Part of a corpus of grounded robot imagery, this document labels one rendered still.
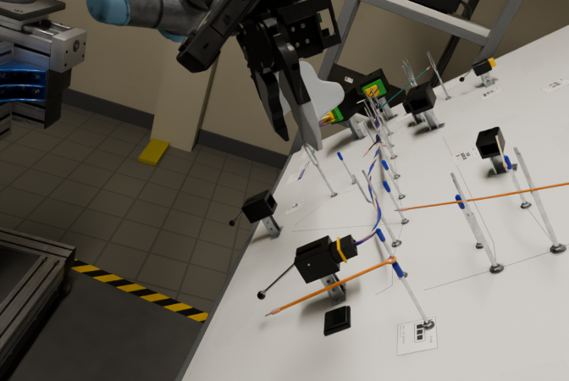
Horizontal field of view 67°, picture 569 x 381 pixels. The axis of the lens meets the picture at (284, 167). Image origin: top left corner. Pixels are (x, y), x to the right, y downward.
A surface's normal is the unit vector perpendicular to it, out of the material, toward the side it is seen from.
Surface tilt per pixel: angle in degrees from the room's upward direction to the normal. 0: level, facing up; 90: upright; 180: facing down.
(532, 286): 48
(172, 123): 90
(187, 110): 90
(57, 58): 90
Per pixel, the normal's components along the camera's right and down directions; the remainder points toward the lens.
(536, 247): -0.49, -0.83
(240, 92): -0.04, 0.46
